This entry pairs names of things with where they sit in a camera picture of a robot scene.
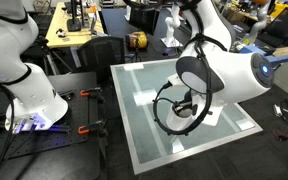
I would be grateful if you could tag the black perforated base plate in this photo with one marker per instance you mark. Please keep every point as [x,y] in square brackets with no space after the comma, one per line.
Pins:
[77,113]

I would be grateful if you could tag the tan cardboard piece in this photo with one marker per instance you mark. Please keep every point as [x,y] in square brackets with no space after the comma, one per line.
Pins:
[285,51]

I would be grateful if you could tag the black monitor stand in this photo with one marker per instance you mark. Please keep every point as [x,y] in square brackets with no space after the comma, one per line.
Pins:
[74,20]

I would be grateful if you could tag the small black white device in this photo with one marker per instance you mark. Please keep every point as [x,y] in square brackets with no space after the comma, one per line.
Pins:
[61,32]

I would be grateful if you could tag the orange black bar clamp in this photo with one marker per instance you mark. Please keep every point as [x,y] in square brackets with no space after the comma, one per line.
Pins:
[92,93]
[92,127]

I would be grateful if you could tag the white power adapter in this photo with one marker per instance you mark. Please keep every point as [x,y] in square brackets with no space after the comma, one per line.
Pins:
[277,110]

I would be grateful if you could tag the small white robot arm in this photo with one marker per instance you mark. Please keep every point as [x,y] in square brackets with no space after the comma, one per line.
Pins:
[170,26]

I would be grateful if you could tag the black monitor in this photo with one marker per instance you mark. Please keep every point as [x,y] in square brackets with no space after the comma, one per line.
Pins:
[144,20]

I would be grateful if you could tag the black toggle clamp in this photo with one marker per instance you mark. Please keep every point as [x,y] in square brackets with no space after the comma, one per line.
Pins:
[66,95]

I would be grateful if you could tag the white tape strip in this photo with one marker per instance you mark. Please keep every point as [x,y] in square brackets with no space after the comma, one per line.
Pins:
[232,121]
[147,113]

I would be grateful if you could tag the light wooden desk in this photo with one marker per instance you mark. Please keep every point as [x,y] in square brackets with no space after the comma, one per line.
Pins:
[55,20]

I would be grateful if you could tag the glass table panel with frame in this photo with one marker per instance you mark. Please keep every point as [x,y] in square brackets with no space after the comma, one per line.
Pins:
[217,142]

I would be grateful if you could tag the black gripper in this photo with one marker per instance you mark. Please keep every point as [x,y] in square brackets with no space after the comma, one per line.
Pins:
[184,110]

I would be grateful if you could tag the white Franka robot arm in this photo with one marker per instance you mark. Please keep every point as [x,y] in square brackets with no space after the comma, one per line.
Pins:
[234,76]

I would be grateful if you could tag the yellow box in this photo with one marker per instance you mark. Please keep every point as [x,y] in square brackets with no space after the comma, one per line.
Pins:
[280,10]

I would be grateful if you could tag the white ceramic mug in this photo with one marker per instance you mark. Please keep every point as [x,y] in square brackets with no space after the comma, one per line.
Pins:
[177,124]

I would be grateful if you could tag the black mesh office chair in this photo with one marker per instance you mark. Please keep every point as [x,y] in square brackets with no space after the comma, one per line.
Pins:
[100,55]

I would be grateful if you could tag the tall white robot arm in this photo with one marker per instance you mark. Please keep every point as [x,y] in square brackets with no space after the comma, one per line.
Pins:
[260,23]

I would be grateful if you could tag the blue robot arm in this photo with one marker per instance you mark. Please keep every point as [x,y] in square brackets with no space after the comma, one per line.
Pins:
[284,59]

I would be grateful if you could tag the white tape patch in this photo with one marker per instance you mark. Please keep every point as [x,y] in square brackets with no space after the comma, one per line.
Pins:
[178,145]
[245,125]
[144,97]
[134,66]

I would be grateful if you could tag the black workbench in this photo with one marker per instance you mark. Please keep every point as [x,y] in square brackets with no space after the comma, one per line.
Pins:
[117,23]

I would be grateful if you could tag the black tripod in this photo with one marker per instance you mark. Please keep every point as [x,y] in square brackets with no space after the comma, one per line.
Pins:
[47,55]

